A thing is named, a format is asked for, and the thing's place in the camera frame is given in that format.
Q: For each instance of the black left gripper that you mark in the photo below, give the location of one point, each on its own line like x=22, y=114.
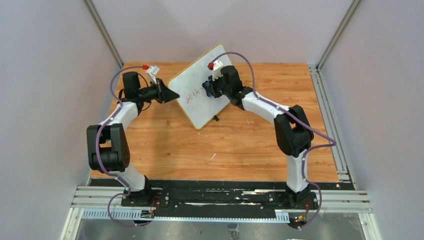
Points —
x=159, y=92

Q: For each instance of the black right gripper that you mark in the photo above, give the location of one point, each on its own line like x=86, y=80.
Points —
x=212, y=88

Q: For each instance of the blue black whiteboard eraser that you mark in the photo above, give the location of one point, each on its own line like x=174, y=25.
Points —
x=208, y=88

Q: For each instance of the yellow framed whiteboard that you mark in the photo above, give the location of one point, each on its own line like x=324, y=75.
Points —
x=193, y=100

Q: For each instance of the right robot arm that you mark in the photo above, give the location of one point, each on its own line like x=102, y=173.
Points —
x=293, y=136

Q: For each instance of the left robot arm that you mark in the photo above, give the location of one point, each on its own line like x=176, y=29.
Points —
x=107, y=145

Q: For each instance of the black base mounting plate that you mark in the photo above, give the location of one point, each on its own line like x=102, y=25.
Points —
x=213, y=200

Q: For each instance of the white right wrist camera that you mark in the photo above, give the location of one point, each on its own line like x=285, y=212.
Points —
x=216, y=70

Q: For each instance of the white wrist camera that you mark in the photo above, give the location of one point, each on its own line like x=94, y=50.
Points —
x=152, y=72
x=216, y=70

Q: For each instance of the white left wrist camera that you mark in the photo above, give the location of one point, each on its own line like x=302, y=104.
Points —
x=152, y=72

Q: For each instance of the aluminium corner post left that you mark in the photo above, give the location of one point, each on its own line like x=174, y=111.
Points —
x=101, y=27

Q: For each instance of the aluminium corner post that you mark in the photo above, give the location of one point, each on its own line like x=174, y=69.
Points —
x=350, y=12
x=101, y=27

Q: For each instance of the aluminium side rail right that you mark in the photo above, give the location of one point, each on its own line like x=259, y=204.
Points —
x=331, y=126

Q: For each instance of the aluminium corner post right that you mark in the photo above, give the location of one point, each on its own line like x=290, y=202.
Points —
x=350, y=12

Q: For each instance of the aluminium frame rail front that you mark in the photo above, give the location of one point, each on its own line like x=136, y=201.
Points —
x=358, y=224

